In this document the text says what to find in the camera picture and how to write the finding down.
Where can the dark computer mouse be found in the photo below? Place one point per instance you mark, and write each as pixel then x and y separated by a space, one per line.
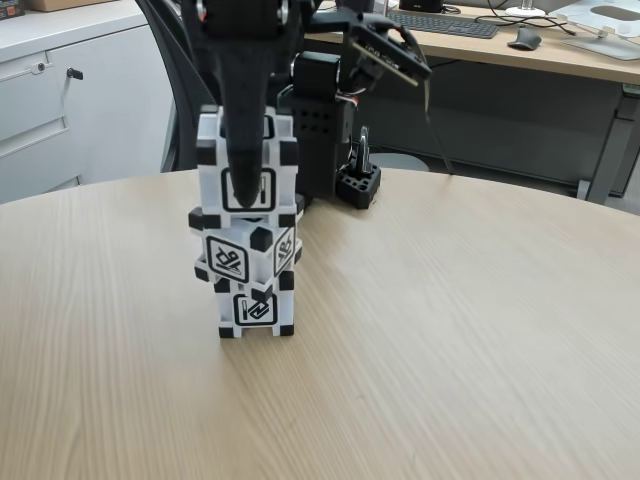
pixel 525 39

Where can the black mesh office chair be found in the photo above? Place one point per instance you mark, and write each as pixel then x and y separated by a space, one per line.
pixel 182 115

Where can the silver laptop stand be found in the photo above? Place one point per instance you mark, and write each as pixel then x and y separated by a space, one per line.
pixel 610 25

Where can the white cube crossed letters symbol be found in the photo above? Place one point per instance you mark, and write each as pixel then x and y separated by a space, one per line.
pixel 227 260

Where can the white round stand base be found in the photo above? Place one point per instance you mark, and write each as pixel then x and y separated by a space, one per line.
pixel 525 11

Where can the black computer keyboard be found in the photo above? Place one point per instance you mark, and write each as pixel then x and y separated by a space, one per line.
pixel 450 24

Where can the white cube zigzag diamond symbol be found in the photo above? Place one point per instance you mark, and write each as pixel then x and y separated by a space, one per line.
pixel 257 310

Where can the white drawer cabinet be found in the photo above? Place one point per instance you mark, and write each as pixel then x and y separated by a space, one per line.
pixel 75 125

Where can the brown cardboard box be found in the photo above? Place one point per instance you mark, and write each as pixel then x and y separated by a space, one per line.
pixel 57 4

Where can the dark printed box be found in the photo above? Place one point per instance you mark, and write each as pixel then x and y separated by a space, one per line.
pixel 10 7

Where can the black cabinet key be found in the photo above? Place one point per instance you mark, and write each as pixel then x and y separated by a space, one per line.
pixel 76 73

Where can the black desktop device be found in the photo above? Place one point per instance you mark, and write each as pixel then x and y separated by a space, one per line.
pixel 420 5

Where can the white cube nested diamonds symbol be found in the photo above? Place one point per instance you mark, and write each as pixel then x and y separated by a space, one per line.
pixel 210 175

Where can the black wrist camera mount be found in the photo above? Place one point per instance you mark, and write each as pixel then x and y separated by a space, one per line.
pixel 390 47

